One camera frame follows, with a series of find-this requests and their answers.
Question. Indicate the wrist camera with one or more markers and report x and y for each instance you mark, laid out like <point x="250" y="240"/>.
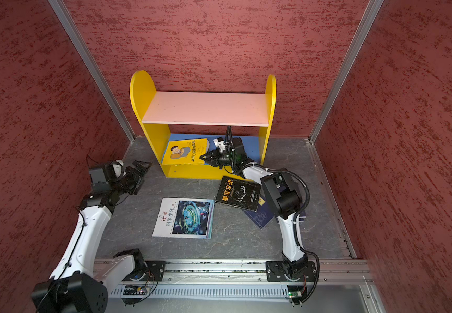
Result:
<point x="106" y="172"/>
<point x="227" y="146"/>

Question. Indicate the corner aluminium profile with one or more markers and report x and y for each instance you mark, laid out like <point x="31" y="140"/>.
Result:
<point x="367" y="20"/>
<point x="79" y="44"/>

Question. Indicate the navy book with dragon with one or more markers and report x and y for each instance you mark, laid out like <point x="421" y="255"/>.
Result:
<point x="262" y="216"/>

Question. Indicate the black Murphy's law book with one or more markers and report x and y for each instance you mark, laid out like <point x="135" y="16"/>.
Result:
<point x="239" y="193"/>

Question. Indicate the yellow cartoon book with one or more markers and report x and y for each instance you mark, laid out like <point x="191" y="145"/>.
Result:
<point x="185" y="152"/>

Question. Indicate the yellow pink blue bookshelf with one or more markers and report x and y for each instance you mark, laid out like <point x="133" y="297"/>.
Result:
<point x="157" y="110"/>

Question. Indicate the right corner aluminium profile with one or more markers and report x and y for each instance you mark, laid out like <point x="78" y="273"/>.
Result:
<point x="367" y="20"/>

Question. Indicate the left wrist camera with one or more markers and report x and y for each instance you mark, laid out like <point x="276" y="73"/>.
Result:
<point x="106" y="172"/>

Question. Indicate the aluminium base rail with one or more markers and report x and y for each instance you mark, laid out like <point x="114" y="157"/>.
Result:
<point x="250" y="271"/>

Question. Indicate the white science magazine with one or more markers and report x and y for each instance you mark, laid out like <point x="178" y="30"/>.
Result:
<point x="185" y="218"/>

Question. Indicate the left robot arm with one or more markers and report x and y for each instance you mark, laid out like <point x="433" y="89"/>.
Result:
<point x="73" y="285"/>

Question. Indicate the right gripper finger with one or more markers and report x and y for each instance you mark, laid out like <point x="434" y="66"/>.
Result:
<point x="211" y="155"/>
<point x="211" y="161"/>

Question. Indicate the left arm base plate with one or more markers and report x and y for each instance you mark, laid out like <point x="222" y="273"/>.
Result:
<point x="147" y="270"/>

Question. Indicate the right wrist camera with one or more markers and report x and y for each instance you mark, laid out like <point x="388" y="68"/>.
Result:
<point x="227" y="146"/>

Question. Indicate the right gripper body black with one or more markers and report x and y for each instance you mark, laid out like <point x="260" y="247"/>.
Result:
<point x="226" y="158"/>

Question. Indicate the left corner aluminium profile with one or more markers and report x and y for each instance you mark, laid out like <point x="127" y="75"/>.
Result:
<point x="79" y="44"/>

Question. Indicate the right circuit board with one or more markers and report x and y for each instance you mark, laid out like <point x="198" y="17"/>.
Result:
<point x="296" y="293"/>

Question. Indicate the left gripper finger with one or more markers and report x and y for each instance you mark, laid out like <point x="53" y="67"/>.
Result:
<point x="142" y="165"/>
<point x="139" y="174"/>

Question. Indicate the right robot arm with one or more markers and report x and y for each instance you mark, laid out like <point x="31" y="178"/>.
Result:
<point x="286" y="194"/>

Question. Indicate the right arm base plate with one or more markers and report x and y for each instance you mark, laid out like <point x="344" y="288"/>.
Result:
<point x="284" y="271"/>

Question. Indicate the left circuit board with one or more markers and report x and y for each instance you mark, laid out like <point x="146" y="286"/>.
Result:
<point x="135" y="290"/>

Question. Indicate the slotted cable duct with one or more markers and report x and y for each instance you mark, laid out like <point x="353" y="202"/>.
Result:
<point x="164" y="291"/>

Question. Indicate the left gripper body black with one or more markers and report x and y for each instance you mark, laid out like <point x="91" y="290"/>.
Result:
<point x="127" y="182"/>

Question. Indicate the circuit board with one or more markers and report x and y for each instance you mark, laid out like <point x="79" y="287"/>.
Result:
<point x="135" y="290"/>
<point x="296" y="293"/>

